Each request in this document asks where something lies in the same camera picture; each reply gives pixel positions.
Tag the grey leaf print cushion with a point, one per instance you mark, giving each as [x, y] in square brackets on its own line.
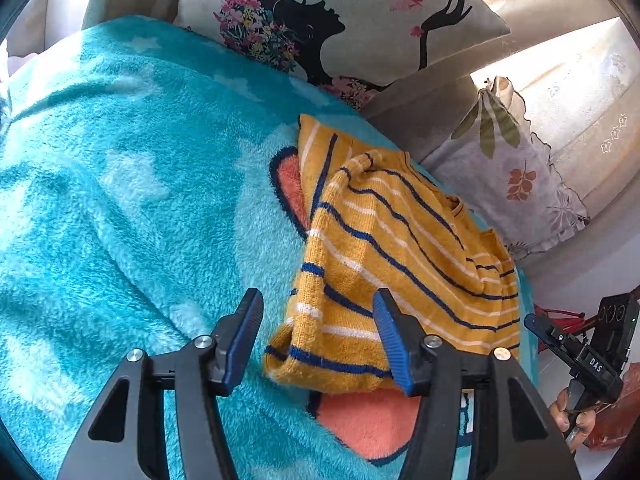
[520, 180]

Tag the red object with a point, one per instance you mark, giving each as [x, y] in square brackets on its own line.
[607, 410]

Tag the cushion with silhouette print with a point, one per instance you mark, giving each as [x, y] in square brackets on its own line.
[345, 20]

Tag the person's right hand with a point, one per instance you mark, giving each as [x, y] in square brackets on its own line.
[567, 417]

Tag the turquoise fleece printed blanket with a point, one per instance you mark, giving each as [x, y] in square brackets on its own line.
[140, 220]

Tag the yellow striped knit sweater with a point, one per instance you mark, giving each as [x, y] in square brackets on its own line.
[380, 270]

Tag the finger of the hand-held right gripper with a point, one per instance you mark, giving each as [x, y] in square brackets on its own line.
[552, 335]

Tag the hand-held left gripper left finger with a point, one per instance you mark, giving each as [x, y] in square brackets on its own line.
[236, 355]

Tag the beige sofa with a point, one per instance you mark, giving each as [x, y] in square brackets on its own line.
[550, 60]

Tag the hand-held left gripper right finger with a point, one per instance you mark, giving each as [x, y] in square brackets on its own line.
[395, 340]

